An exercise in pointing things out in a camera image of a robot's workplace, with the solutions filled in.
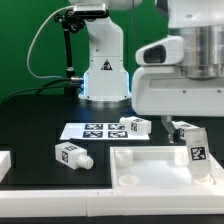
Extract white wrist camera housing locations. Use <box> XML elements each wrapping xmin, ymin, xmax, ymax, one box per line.
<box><xmin>135</xmin><ymin>35</ymin><xmax>184</xmax><ymax>66</ymax></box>

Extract grey cable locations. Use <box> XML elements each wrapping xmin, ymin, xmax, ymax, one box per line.
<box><xmin>26</xmin><ymin>4</ymin><xmax>76</xmax><ymax>80</ymax></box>

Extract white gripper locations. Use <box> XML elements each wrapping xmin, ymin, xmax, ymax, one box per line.
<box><xmin>132</xmin><ymin>66</ymin><xmax>224</xmax><ymax>143</ymax></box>

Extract black cables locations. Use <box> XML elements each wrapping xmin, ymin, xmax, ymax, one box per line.
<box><xmin>0</xmin><ymin>78</ymin><xmax>84</xmax><ymax>104</ymax></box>

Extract white sheet with tags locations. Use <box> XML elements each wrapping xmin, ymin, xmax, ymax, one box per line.
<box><xmin>60</xmin><ymin>123</ymin><xmax>149</xmax><ymax>140</ymax></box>

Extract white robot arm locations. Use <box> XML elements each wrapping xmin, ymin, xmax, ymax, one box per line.
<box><xmin>69</xmin><ymin>0</ymin><xmax>224</xmax><ymax>117</ymax></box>

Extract white front barrier wall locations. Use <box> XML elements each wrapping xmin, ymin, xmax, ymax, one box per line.
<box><xmin>0</xmin><ymin>190</ymin><xmax>224</xmax><ymax>218</ymax></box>

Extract white square tabletop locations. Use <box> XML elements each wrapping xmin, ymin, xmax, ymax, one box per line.
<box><xmin>110</xmin><ymin>146</ymin><xmax>224</xmax><ymax>190</ymax></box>

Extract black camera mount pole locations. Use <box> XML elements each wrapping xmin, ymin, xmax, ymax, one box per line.
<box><xmin>54</xmin><ymin>10</ymin><xmax>85</xmax><ymax>98</ymax></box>

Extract white left barrier block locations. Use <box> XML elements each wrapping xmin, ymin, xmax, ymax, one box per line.
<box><xmin>0</xmin><ymin>151</ymin><xmax>11</xmax><ymax>182</ymax></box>

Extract black camera on mount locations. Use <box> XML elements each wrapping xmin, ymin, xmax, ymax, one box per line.
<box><xmin>73</xmin><ymin>3</ymin><xmax>109</xmax><ymax>18</ymax></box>

